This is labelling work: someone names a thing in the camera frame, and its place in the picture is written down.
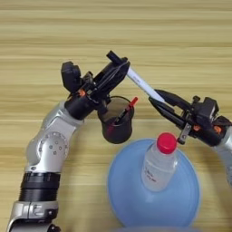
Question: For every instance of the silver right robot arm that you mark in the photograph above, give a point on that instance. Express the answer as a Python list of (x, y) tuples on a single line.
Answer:
[(226, 151)]

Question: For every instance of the blue plastic plate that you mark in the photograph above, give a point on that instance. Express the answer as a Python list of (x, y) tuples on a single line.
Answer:
[(130, 196)]

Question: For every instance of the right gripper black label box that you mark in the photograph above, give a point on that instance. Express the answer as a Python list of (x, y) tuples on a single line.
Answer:
[(207, 108)]

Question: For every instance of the red and black pen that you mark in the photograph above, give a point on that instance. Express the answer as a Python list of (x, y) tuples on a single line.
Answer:
[(133, 101)]

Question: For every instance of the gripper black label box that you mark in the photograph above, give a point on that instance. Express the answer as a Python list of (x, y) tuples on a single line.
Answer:
[(71, 77), (207, 108)]

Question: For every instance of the grey robot torso edge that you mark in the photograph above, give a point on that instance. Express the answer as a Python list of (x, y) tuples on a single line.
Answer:
[(151, 230)]

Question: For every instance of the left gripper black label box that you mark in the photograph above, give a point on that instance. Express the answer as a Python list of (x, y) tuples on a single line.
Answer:
[(71, 77)]

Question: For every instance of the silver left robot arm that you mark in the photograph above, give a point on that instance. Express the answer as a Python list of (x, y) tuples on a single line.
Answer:
[(51, 148)]

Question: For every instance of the black mesh pen cup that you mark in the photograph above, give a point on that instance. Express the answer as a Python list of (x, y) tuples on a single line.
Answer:
[(117, 136)]

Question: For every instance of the clear bottle with red cap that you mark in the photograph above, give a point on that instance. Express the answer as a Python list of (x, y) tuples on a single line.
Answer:
[(158, 169)]

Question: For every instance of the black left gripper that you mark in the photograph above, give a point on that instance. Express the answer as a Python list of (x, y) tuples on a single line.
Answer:
[(80, 105)]

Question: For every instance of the white marker with black cap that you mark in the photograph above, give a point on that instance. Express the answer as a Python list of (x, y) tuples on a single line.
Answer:
[(142, 84)]

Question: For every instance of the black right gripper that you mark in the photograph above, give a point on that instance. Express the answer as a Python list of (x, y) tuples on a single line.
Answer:
[(205, 133)]

